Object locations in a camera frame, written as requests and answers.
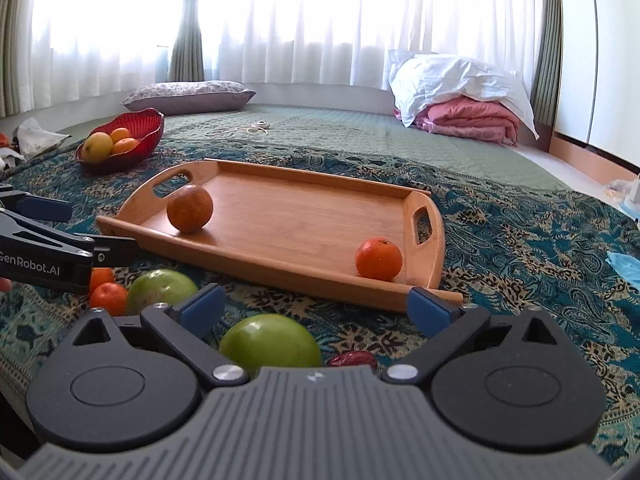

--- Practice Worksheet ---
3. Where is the green curtain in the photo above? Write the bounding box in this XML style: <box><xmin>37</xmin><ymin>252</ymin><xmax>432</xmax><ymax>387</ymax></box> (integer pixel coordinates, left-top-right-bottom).
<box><xmin>168</xmin><ymin>0</ymin><xmax>204</xmax><ymax>82</ymax></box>
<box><xmin>530</xmin><ymin>0</ymin><xmax>562</xmax><ymax>128</ymax></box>

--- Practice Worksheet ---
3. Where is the floral grey pillow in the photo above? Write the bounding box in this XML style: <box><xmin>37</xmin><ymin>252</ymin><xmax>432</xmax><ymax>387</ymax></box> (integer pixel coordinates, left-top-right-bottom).
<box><xmin>122</xmin><ymin>80</ymin><xmax>256</xmax><ymax>116</ymax></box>

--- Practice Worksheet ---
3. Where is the wooden serving tray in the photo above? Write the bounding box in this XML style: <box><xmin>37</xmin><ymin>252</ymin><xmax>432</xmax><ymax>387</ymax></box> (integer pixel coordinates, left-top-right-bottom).
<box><xmin>96</xmin><ymin>159</ymin><xmax>463</xmax><ymax>312</ymax></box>

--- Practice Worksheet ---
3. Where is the brown orange round fruit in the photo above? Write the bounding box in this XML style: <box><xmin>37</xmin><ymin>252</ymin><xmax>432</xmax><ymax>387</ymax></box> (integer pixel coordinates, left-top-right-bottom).
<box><xmin>166</xmin><ymin>184</ymin><xmax>214</xmax><ymax>233</ymax></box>

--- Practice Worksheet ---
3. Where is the yellow mango in bowl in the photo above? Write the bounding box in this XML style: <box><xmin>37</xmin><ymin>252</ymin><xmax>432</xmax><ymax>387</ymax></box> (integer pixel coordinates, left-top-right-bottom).
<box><xmin>80</xmin><ymin>132</ymin><xmax>113</xmax><ymax>165</ymax></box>

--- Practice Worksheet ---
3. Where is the white charger power strip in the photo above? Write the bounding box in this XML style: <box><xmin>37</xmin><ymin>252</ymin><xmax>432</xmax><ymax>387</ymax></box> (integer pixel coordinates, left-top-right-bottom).
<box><xmin>603</xmin><ymin>176</ymin><xmax>640</xmax><ymax>223</ymax></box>

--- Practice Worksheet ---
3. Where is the white tissue paper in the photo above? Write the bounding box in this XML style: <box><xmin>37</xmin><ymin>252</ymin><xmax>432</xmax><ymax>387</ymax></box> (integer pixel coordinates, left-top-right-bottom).
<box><xmin>0</xmin><ymin>118</ymin><xmax>70</xmax><ymax>170</ymax></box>

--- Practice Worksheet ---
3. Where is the white sheer curtain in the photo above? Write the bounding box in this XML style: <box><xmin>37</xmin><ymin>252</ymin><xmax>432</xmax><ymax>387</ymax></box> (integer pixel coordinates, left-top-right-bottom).
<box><xmin>1</xmin><ymin>0</ymin><xmax>544</xmax><ymax>117</ymax></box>

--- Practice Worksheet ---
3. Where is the red glass fruit bowl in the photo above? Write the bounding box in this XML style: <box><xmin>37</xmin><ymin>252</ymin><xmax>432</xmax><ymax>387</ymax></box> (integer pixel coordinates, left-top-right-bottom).
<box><xmin>75</xmin><ymin>107</ymin><xmax>165</xmax><ymax>174</ymax></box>

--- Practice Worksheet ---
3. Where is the rear orange in bowl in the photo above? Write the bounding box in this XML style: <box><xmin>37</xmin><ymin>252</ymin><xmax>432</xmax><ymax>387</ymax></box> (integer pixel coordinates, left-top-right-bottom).
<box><xmin>110</xmin><ymin>127</ymin><xmax>131</xmax><ymax>143</ymax></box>

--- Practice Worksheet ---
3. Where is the plain green apple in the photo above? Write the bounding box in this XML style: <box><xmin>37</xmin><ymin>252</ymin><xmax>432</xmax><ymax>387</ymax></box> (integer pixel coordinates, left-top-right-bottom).
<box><xmin>218</xmin><ymin>314</ymin><xmax>322</xmax><ymax>377</ymax></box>

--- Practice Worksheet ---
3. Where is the left green curtain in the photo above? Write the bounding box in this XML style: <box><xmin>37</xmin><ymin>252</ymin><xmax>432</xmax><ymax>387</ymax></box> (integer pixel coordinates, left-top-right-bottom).
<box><xmin>168</xmin><ymin>0</ymin><xmax>204</xmax><ymax>82</ymax></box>

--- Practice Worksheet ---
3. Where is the small orange tangerine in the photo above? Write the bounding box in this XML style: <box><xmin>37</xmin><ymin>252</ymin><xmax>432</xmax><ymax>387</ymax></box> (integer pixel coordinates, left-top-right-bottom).
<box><xmin>89</xmin><ymin>283</ymin><xmax>128</xmax><ymax>316</ymax></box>
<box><xmin>89</xmin><ymin>268</ymin><xmax>115</xmax><ymax>295</ymax></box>

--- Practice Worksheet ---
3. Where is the front orange in bowl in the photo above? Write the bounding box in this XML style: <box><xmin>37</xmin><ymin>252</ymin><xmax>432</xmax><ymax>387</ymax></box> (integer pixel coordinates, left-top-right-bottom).
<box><xmin>111</xmin><ymin>138</ymin><xmax>139</xmax><ymax>155</ymax></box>

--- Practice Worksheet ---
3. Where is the green apple with red blush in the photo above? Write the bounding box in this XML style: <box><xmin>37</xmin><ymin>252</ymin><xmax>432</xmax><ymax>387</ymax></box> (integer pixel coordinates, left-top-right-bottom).
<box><xmin>126</xmin><ymin>269</ymin><xmax>198</xmax><ymax>315</ymax></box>

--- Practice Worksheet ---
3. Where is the large orange tangerine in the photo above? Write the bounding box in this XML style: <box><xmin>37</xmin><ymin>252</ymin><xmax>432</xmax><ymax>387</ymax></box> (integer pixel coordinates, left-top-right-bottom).
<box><xmin>355</xmin><ymin>237</ymin><xmax>402</xmax><ymax>281</ymax></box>

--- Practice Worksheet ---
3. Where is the teal paisley blanket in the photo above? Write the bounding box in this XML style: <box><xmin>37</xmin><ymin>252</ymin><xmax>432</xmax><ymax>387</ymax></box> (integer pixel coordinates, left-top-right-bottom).
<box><xmin>1</xmin><ymin>136</ymin><xmax>639</xmax><ymax>469</ymax></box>

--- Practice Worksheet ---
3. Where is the right red jujube date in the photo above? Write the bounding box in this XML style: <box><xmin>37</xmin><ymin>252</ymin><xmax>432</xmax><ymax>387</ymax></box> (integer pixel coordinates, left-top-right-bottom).
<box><xmin>326</xmin><ymin>350</ymin><xmax>378</xmax><ymax>370</ymax></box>

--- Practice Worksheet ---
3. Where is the light blue cloth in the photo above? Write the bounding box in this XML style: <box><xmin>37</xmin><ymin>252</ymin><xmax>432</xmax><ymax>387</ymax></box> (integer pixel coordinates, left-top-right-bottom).
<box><xmin>606</xmin><ymin>252</ymin><xmax>640</xmax><ymax>289</ymax></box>

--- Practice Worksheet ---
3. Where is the white duvet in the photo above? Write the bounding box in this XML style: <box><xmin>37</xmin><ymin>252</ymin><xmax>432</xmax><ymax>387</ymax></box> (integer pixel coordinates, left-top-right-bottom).
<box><xmin>390</xmin><ymin>54</ymin><xmax>536</xmax><ymax>132</ymax></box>

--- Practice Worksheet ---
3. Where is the white wardrobe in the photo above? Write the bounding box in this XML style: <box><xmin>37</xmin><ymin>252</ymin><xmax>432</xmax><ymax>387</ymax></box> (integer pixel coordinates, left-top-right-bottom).
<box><xmin>555</xmin><ymin>0</ymin><xmax>640</xmax><ymax>166</ymax></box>

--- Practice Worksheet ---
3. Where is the white coiled cable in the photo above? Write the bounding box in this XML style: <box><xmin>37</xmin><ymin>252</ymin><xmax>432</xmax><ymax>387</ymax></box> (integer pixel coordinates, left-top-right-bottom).
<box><xmin>219</xmin><ymin>119</ymin><xmax>274</xmax><ymax>137</ymax></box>

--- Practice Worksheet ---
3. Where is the green quilted mattress cover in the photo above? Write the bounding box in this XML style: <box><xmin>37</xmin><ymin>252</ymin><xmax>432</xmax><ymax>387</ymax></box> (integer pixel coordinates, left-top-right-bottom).
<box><xmin>142</xmin><ymin>105</ymin><xmax>568</xmax><ymax>194</ymax></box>

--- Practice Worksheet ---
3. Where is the right green curtain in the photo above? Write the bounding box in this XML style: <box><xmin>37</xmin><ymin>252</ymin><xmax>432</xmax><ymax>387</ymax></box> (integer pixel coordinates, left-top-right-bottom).
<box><xmin>530</xmin><ymin>0</ymin><xmax>562</xmax><ymax>128</ymax></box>

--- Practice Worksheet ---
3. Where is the pink folded blanket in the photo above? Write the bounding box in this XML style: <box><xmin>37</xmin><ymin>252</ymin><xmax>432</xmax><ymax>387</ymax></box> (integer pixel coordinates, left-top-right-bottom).
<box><xmin>411</xmin><ymin>96</ymin><xmax>521</xmax><ymax>145</ymax></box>

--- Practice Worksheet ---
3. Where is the orange in bowl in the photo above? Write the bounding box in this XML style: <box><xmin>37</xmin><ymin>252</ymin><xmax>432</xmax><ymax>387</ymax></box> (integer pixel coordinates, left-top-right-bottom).
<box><xmin>111</xmin><ymin>138</ymin><xmax>139</xmax><ymax>155</ymax></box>
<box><xmin>110</xmin><ymin>127</ymin><xmax>131</xmax><ymax>143</ymax></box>

